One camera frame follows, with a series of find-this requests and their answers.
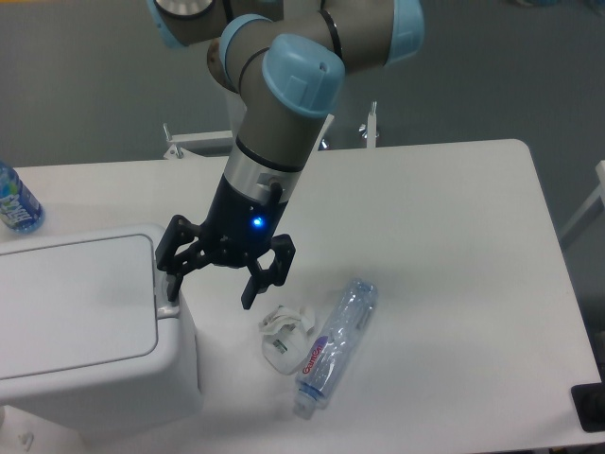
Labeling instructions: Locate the crumpled white paper trash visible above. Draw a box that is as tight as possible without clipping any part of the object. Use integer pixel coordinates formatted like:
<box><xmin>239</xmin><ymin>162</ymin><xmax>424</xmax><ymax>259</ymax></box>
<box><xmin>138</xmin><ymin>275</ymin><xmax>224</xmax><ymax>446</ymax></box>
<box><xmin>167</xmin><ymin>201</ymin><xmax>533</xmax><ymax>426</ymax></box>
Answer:
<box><xmin>258</xmin><ymin>305</ymin><xmax>316</xmax><ymax>375</ymax></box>

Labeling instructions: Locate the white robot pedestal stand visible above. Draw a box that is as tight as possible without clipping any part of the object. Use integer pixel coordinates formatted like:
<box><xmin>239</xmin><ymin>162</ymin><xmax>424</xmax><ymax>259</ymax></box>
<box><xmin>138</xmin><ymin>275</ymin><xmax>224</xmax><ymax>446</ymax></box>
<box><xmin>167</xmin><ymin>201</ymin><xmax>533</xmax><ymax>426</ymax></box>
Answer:
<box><xmin>162</xmin><ymin>95</ymin><xmax>381</xmax><ymax>160</ymax></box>

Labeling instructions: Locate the crushed clear plastic bottle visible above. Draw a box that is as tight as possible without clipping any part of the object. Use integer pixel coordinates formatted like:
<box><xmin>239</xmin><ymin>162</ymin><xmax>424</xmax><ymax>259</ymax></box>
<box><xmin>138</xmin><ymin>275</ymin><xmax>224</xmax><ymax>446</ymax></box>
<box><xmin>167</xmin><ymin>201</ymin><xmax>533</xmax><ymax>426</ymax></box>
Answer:
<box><xmin>293</xmin><ymin>279</ymin><xmax>378</xmax><ymax>419</ymax></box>

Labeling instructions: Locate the blue labelled water bottle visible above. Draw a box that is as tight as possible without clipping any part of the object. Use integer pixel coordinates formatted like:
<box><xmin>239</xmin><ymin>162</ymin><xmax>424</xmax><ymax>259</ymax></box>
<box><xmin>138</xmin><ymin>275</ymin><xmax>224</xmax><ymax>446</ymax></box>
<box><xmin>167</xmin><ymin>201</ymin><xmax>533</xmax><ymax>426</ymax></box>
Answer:
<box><xmin>1</xmin><ymin>163</ymin><xmax>45</xmax><ymax>234</ymax></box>

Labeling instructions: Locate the white frame at right edge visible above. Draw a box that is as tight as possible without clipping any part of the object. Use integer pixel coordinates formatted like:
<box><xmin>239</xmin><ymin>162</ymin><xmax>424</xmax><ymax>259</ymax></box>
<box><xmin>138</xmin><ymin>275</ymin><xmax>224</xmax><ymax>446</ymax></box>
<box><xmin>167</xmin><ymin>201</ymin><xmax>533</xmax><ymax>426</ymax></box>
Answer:
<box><xmin>559</xmin><ymin>160</ymin><xmax>604</xmax><ymax>250</ymax></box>

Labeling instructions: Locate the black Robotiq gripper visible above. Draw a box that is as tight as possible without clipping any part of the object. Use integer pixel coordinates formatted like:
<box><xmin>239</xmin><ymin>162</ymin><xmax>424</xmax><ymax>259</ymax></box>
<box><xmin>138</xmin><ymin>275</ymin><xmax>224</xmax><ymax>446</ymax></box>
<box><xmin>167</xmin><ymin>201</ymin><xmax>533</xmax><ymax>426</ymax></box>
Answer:
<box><xmin>155</xmin><ymin>177</ymin><xmax>296</xmax><ymax>310</ymax></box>

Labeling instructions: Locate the white push-lid trash can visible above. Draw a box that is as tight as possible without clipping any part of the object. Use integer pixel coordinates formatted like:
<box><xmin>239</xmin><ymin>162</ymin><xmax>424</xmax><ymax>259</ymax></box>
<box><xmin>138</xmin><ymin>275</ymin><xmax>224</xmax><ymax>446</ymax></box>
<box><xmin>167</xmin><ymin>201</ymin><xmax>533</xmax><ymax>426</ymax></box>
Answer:
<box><xmin>1</xmin><ymin>224</ymin><xmax>202</xmax><ymax>434</ymax></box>

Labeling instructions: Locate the black object at table edge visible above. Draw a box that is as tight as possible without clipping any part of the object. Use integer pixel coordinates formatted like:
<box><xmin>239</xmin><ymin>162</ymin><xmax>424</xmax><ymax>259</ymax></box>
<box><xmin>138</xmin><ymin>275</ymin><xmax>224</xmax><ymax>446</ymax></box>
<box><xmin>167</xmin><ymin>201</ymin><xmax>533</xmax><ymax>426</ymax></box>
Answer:
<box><xmin>571</xmin><ymin>382</ymin><xmax>604</xmax><ymax>433</ymax></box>

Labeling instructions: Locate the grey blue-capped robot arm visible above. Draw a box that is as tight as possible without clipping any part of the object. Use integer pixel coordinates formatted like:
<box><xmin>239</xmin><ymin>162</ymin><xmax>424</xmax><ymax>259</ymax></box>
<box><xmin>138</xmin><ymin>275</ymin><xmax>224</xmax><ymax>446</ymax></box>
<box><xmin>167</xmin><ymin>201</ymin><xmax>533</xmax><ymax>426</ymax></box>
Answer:
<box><xmin>147</xmin><ymin>1</ymin><xmax>424</xmax><ymax>307</ymax></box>

